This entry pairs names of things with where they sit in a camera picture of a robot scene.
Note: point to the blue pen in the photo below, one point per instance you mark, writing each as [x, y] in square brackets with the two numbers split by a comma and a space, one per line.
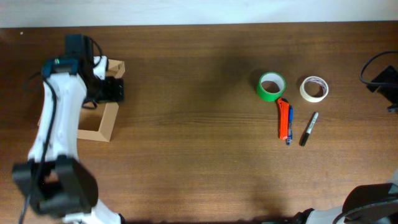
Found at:
[290, 122]

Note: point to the green tape roll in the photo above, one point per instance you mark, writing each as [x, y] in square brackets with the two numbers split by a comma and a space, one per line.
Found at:
[274, 78]

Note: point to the beige masking tape roll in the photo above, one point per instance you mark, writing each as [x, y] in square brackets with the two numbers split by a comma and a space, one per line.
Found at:
[323, 85]

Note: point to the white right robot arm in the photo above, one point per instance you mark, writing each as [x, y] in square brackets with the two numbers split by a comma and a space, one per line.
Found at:
[376, 203]

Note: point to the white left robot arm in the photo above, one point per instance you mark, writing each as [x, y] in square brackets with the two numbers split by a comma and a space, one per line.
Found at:
[53, 181]

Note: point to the brown cardboard box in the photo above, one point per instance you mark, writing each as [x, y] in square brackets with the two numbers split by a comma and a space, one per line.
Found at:
[107, 124]

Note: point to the orange utility knife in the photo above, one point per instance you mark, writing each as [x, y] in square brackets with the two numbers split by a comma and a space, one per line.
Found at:
[283, 106]

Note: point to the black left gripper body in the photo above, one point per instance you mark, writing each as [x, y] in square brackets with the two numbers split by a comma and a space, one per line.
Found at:
[107, 89]

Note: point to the black marker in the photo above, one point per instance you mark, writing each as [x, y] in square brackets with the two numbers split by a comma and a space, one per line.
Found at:
[309, 128]

